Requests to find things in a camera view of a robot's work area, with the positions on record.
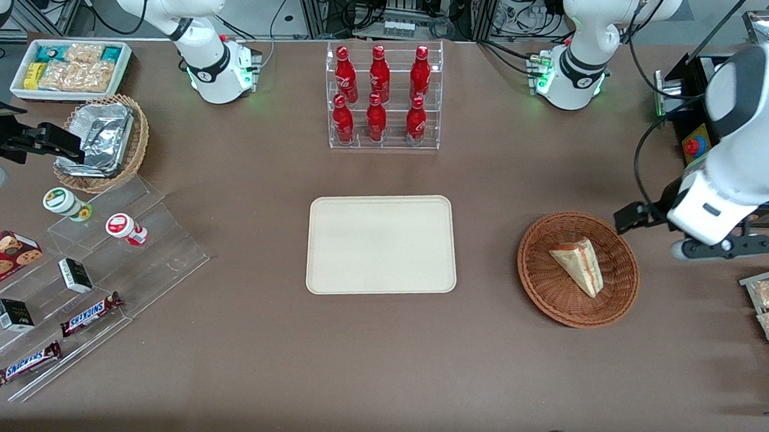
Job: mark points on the triangular sandwich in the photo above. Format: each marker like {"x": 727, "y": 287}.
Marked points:
{"x": 580, "y": 266}

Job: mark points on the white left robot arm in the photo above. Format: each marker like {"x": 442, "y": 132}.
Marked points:
{"x": 751, "y": 130}

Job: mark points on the light wicker basket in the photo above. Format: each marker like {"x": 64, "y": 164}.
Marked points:
{"x": 140, "y": 137}

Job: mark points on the brown wicker basket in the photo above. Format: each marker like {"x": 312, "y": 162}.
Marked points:
{"x": 552, "y": 290}

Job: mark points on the beige plastic tray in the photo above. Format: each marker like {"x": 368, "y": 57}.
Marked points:
{"x": 383, "y": 245}

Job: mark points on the green lid white cup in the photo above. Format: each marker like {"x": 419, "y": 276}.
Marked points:
{"x": 63, "y": 201}

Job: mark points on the stacked aluminium foil containers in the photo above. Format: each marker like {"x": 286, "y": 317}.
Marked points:
{"x": 102, "y": 137}

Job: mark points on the white rectangular snack bin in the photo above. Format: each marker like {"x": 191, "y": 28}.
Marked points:
{"x": 17, "y": 85}

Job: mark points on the yellow snack packet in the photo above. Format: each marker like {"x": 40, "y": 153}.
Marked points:
{"x": 34, "y": 76}

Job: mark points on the large clear cracker packet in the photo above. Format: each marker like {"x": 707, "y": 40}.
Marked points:
{"x": 76, "y": 76}

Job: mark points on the yellow emergency stop button box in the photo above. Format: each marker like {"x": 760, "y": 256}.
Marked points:
{"x": 696, "y": 145}

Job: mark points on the red lid white cup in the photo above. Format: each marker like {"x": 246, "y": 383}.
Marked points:
{"x": 121, "y": 225}

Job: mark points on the small teal snack packet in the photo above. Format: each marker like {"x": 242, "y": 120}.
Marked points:
{"x": 111, "y": 53}

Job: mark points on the small black box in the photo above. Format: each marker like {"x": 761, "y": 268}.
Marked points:
{"x": 75, "y": 275}
{"x": 14, "y": 315}

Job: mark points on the black control box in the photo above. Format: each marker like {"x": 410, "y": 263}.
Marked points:
{"x": 700, "y": 88}

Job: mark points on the clear acrylic stepped shelf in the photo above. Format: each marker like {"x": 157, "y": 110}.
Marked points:
{"x": 158, "y": 257}

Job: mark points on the Snickers bar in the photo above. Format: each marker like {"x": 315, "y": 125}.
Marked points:
{"x": 90, "y": 314}
{"x": 26, "y": 363}

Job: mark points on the red cola bottle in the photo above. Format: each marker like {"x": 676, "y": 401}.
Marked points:
{"x": 420, "y": 73}
{"x": 343, "y": 123}
{"x": 345, "y": 76}
{"x": 415, "y": 124}
{"x": 376, "y": 122}
{"x": 379, "y": 74}

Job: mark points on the clear acrylic bottle rack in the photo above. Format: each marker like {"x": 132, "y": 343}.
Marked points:
{"x": 395, "y": 78}

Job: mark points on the aluminium frame rack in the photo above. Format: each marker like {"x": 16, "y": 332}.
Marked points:
{"x": 402, "y": 6}

